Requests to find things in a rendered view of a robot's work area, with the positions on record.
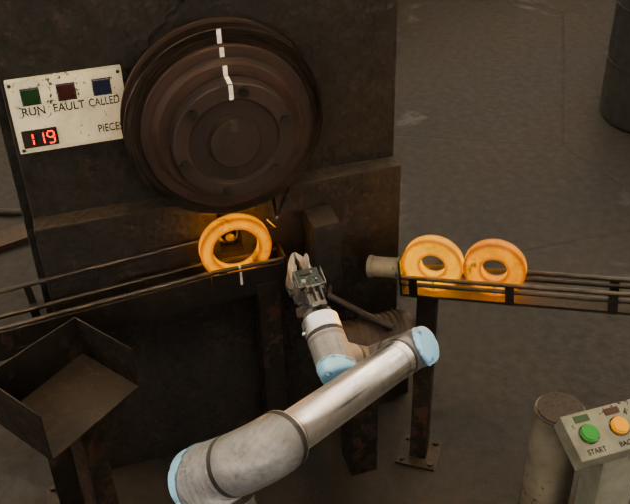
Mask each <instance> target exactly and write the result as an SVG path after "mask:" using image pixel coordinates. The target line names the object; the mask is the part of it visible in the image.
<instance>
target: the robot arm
mask: <svg viewBox="0 0 630 504"><path fill-rule="evenodd" d="M296 263H297V264H298V265H299V267H300V270H298V271H297V265H296ZM321 273H322V275H321ZM319 274H320V275H319ZM322 276H323V278H324V280H323V278H322ZM285 285H286V289H287V291H288V293H289V297H293V299H294V303H295V304H298V306H299V307H300V306H301V307H300V308H296V315H297V318H301V317H302V318H303V322H302V329H303V332H302V336H305V337H306V341H307V343H308V346H309V349H310V352H311V355H312V358H313V361H314V364H315V367H316V372H317V375H318V376H319V378H320V380H321V382H322V383H323V384H324V385H323V386H322V387H320V388H319V389H317V390H316V391H314V392H312V393H311V394H309V395H308V396H306V397H305V398H303V399H302V400H300V401H299V402H297V403H296V404H294V405H293V406H291V407H289V408H288V409H286V410H285V411H281V410H271V411H269V412H267V413H265V414H263V415H262V416H260V417H258V418H257V419H255V420H253V421H251V422H249V423H247V424H245V425H243V426H241V427H239V428H237V429H235V430H233V431H231V432H228V433H226V434H224V435H221V436H218V437H215V438H213V439H210V440H207V441H204V442H201V443H195V444H193V445H191V446H190V447H188V448H187V449H184V450H182V451H181V452H180V453H178V454H177V455H176V457H175V458H174V459H173V461H172V463H171V465H170V470H169V472H168V488H169V492H170V495H171V497H172V499H173V501H174V502H175V503H176V504H257V503H256V501H255V499H254V494H253V492H256V491H258V490H260V489H262V488H264V487H266V486H268V485H270V484H272V483H274V482H276V481H278V480H280V479H281V478H283V477H285V476H287V475H288V474H290V473H291V472H293V471H294V470H296V469H297V468H298V467H300V466H301V465H302V464H303V463H304V462H305V461H306V459H307V457H308V452H309V449H310V448H311V447H313V446H314V445H315V444H317V443H318V442H319V441H321V440H322V439H324V438H325V437H326V436H328V435H329V434H330V433H332V432H333V431H334V430H336V429H337V428H338V427H340V426H341V425H343V424H344V423H345V422H347V421H348V420H349V419H351V418H352V417H353V416H355V415H356V414H358V413H359V412H360V411H362V410H363V409H364V408H366V407H367V406H368V405H370V404H371V403H372V402H374V401H375V400H377V399H378V398H379V397H381V396H382V395H383V394H385V393H386V392H387V391H389V390H390V389H392V388H393V387H394V386H396V385H397V384H398V383H400V382H401V381H402V380H404V379H405V378H408V377H410V376H411V375H412V374H414V373H415V372H417V371H418V370H419V369H421V368H423V367H426V366H431V365H432V364H434V363H435V362H437V360H438V358H439V346H438V343H437V341H436V338H435V336H434V335H433V333H432V332H431V331H430V330H429V329H428V328H426V327H424V326H419V327H413V328H412V329H410V330H408V331H405V332H403V333H400V334H398V335H395V336H393V337H390V338H388V339H385V340H382V341H380V342H377V343H375V344H372V345H370V346H363V345H358V344H355V343H350V342H348V340H347V338H346V335H345V332H344V330H343V327H342V324H341V321H340V319H339V316H338V314H337V312H336V311H334V310H331V308H330V307H329V306H327V301H326V299H325V292H326V285H327V282H326V279H325V276H324V274H323V271H322V268H321V266H319V272H318V270H317V267H313V268H312V266H311V265H310V263H309V257H308V254H307V253H305V255H304V257H302V256H301V255H300V254H298V253H296V252H294V253H292V254H291V256H290V258H289V261H288V268H287V276H286V283H285Z"/></svg>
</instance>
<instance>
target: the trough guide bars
mask: <svg viewBox="0 0 630 504"><path fill-rule="evenodd" d="M423 264H424V265H425V267H427V268H438V269H443V268H445V265H444V264H432V263H423ZM483 268H484V269H485V270H486V271H487V272H492V273H505V272H506V271H507V269H502V268H488V267H483ZM526 275H533V276H547V277H561V278H574V279H588V280H601V281H610V283H604V282H591V281H577V280H564V279H551V278H537V277H525V281H527V282H540V283H554V284H567V285H580V286H593V287H606V288H610V291H604V290H591V289H578V288H565V287H552V286H539V285H526V284H513V283H500V282H487V281H474V280H461V279H448V278H435V277H422V276H409V275H401V280H408V282H405V281H402V286H409V296H410V297H413V298H418V287H422V288H435V289H447V290H459V291H472V292H484V293H496V294H505V305H507V306H514V295H521V296H534V297H546V298H558V299H571V300H583V301H595V302H608V314H613V315H617V310H618V303H620V304H630V299H620V298H618V297H629V298H630V292H619V288H620V289H630V284H619V282H629V283H630V278H627V277H613V276H599V275H586V274H572V273H558V272H544V271H530V270H527V273H526ZM417 281H426V282H439V283H451V284H464V285H477V286H490V287H502V288H505V289H494V288H481V287H469V286H456V285H443V284H431V283H418V282H417ZM514 288H515V289H528V290H540V291H553V292H566V293H579V294H591V295H604V296H609V298H607V297H595V296H582V295H569V294H557V293H544V292H532V291H519V290H514Z"/></svg>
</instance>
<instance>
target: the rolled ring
mask: <svg viewBox="0 0 630 504"><path fill-rule="evenodd" d="M233 230H246V231H249V232H251V233H252V234H254V235H255V237H256V238H257V246H256V249H255V251H254V252H253V254H252V255H251V256H250V257H249V258H247V259H246V260H244V261H242V262H239V263H233V264H229V263H224V262H221V261H219V260H218V259H217V258H216V257H215V256H214V255H213V248H214V245H215V243H216V241H217V240H218V239H219V238H220V237H221V236H222V235H224V234H225V233H227V232H230V231H233ZM198 248H199V255H200V258H201V261H202V264H203V265H204V267H205V268H206V270H207V271H209V272H210V271H213V270H218V269H223V268H228V267H233V266H238V265H243V264H248V263H254V262H259V261H264V260H268V258H269V256H270V253H271V249H272V241H271V237H270V234H269V232H268V230H267V228H266V226H265V225H264V224H263V223H262V222H261V221H260V220H259V219H258V218H256V217H254V216H252V215H249V214H244V213H232V214H227V215H224V216H222V217H219V218H218V219H216V220H214V221H213V222H212V223H210V224H209V225H208V226H207V227H206V229H205V230H204V232H203V233H202V235H201V237H200V240H199V247H198ZM210 273H211V272H210Z"/></svg>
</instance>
